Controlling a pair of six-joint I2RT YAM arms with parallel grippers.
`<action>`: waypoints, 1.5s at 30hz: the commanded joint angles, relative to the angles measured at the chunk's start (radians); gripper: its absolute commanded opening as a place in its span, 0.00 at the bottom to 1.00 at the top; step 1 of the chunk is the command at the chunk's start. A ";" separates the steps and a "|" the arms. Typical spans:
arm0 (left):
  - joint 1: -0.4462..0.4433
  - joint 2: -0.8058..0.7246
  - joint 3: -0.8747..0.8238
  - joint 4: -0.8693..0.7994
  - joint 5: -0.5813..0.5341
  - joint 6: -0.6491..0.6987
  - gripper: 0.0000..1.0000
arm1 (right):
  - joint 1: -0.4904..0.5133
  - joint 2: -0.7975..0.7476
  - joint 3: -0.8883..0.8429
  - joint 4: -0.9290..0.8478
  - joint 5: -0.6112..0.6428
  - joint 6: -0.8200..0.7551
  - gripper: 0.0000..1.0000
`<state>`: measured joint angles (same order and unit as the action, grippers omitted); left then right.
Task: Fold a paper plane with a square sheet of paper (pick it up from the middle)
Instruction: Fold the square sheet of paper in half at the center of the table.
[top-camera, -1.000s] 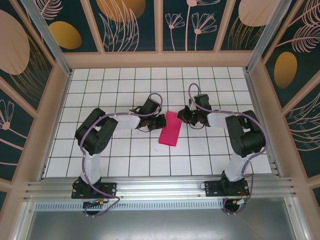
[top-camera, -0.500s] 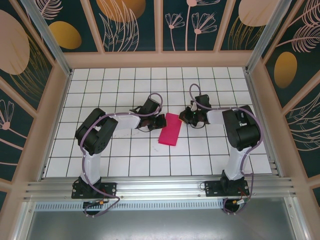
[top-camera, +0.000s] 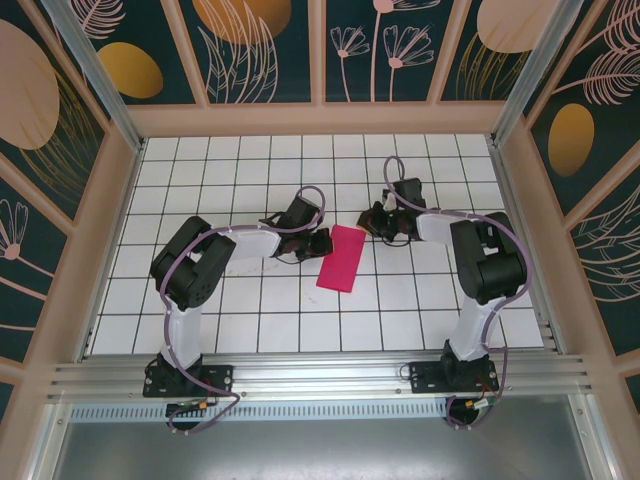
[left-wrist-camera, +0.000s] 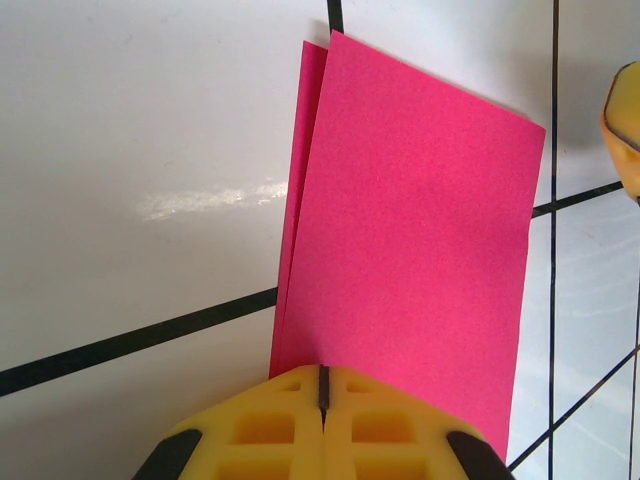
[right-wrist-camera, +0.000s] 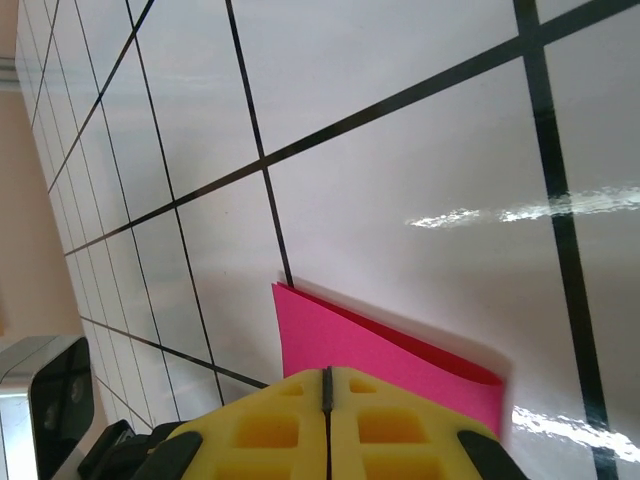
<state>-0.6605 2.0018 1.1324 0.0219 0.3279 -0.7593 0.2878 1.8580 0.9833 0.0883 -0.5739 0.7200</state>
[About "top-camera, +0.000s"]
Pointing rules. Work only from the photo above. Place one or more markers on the magenta cloth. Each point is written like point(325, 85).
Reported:
point(340, 260)

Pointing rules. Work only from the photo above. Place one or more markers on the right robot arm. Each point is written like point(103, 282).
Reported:
point(495, 270)

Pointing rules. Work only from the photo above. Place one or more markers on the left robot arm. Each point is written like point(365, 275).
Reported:
point(192, 270)

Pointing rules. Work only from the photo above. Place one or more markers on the grey metal sheet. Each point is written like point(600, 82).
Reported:
point(320, 450)

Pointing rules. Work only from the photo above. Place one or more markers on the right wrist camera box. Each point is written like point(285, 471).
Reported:
point(389, 199)

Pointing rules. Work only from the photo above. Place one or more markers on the aluminium side rail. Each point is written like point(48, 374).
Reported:
point(512, 200)

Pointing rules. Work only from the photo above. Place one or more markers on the aluminium mounting rail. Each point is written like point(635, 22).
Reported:
point(320, 375)

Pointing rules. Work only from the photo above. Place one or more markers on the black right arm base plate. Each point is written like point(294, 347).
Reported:
point(425, 377)

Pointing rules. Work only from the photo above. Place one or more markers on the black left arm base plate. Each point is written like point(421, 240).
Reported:
point(215, 380)

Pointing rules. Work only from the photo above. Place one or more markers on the aluminium frame post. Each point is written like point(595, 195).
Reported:
point(541, 50)
point(87, 50)

